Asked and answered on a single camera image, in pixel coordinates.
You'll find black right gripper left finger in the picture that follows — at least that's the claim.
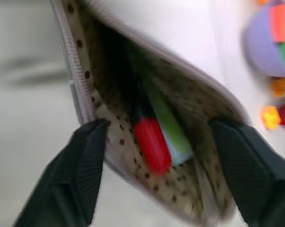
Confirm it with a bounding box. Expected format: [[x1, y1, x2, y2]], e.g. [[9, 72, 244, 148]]
[[13, 119, 111, 227]]

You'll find orange block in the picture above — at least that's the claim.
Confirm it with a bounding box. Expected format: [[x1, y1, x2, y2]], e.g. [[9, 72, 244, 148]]
[[270, 77, 285, 98]]

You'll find yellow block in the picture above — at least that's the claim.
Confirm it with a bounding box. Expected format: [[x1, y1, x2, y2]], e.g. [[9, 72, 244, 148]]
[[261, 105, 282, 130]]

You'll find grid pouch with dotted lining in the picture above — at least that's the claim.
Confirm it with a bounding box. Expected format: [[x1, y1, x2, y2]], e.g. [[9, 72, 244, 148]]
[[49, 0, 252, 227]]

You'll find red marker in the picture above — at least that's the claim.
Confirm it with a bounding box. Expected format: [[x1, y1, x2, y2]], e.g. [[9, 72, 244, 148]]
[[134, 117, 173, 176]]

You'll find purple bowl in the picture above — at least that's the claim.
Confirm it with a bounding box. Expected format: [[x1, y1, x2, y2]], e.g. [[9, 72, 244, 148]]
[[242, 6, 285, 78]]

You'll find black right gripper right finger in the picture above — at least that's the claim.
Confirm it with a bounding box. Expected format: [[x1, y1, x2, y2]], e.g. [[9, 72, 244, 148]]
[[210, 120, 285, 227]]

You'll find green highlighter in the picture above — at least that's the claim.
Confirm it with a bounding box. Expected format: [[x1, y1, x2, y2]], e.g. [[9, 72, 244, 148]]
[[144, 80, 195, 166]]

